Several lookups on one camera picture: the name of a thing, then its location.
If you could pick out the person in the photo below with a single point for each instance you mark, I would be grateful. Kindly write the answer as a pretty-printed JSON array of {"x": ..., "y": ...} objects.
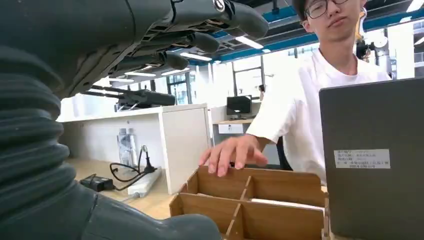
[{"x": 331, "y": 86}]

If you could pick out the wooden compartment card box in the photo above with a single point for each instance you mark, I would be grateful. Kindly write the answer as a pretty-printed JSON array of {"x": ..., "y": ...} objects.
[{"x": 275, "y": 222}]

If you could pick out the black computer monitor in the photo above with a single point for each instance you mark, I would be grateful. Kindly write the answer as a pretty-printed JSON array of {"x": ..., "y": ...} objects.
[{"x": 239, "y": 105}]

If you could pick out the black yellow machine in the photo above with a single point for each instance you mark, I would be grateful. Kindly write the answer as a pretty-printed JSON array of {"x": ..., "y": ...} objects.
[{"x": 362, "y": 49}]

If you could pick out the white card stack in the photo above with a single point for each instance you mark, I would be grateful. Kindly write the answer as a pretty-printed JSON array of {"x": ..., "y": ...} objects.
[{"x": 291, "y": 203}]

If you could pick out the ceiling light strip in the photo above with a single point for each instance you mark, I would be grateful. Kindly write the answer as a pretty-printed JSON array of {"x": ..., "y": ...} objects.
[
  {"x": 249, "y": 42},
  {"x": 175, "y": 71},
  {"x": 196, "y": 56},
  {"x": 139, "y": 74}
]

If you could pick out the person's right hand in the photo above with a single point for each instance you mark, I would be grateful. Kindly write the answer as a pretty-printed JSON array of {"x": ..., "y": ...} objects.
[{"x": 232, "y": 154}]

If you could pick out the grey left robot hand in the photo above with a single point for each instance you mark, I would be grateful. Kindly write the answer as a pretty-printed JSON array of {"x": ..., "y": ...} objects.
[{"x": 82, "y": 33}]

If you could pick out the black power adapter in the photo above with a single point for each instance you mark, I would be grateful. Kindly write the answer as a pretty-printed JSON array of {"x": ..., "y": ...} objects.
[{"x": 96, "y": 183}]

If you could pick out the dark grey laptop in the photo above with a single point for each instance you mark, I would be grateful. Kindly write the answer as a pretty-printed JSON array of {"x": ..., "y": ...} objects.
[{"x": 374, "y": 198}]

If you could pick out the clear water bottle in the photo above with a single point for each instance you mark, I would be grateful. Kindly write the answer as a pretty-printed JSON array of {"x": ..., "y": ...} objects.
[
  {"x": 132, "y": 145},
  {"x": 122, "y": 147}
]

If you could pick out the pale office desk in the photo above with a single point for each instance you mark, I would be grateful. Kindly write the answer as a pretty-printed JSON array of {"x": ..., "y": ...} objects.
[{"x": 232, "y": 127}]

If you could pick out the white power strip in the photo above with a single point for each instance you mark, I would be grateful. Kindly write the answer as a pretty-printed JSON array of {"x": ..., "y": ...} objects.
[{"x": 145, "y": 182}]

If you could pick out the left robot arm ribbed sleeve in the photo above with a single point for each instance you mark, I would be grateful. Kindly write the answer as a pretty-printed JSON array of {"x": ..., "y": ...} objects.
[{"x": 26, "y": 132}]

